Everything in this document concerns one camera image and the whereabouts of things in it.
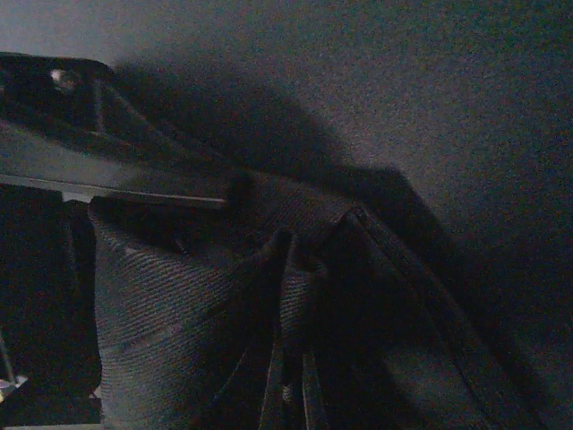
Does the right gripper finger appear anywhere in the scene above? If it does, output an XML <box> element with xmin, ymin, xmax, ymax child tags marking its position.
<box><xmin>0</xmin><ymin>51</ymin><xmax>254</xmax><ymax>211</ymax></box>

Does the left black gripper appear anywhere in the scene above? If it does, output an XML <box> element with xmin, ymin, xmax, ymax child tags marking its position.
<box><xmin>1</xmin><ymin>185</ymin><xmax>101</xmax><ymax>426</ymax></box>

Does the black necktie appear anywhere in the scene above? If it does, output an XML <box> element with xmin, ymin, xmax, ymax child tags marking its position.
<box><xmin>89</xmin><ymin>174</ymin><xmax>543</xmax><ymax>429</ymax></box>

